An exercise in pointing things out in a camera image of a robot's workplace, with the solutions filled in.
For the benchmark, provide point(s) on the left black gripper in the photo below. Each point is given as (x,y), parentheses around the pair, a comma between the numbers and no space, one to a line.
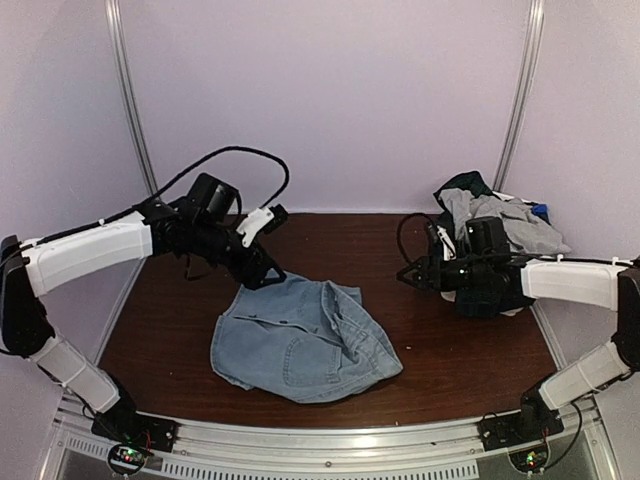
(253,280)

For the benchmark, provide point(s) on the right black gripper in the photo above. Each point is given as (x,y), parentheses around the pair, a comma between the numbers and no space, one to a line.
(425,263)

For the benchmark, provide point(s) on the light blue denim skirt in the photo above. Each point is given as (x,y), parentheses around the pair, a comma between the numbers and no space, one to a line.
(307,341)

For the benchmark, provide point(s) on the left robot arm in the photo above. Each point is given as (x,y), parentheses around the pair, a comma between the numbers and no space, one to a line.
(34,268)

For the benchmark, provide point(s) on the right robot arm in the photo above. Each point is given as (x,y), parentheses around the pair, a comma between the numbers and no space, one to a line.
(611,284)

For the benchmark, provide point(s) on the dark green plaid garment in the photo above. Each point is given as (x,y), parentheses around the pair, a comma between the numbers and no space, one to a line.
(473,182)

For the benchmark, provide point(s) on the grey shirt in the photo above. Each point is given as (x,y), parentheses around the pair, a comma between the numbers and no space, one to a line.
(526,232)

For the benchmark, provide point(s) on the blue cloth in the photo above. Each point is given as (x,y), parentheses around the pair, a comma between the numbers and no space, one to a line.
(541,211)

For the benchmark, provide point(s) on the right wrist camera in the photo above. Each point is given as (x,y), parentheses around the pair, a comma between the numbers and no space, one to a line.
(441,243)

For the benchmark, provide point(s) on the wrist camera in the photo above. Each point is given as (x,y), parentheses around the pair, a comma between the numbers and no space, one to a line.
(261,220)
(441,243)

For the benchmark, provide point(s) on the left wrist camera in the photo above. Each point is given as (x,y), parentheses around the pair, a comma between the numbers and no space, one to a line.
(261,220)

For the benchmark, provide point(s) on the aluminium front rail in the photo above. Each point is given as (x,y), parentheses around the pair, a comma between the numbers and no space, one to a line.
(441,450)

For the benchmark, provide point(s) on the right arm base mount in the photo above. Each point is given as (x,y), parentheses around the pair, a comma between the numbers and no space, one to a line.
(527,432)

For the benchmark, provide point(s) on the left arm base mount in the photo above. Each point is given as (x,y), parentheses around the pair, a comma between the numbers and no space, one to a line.
(137,436)

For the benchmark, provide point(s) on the right aluminium post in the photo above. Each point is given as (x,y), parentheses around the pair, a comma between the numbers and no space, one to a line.
(528,67)

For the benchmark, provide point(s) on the aluminium post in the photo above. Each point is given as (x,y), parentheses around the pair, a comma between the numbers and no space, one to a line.
(528,67)
(132,115)

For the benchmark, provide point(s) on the left aluminium post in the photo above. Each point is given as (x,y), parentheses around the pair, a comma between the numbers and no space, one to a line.
(132,115)

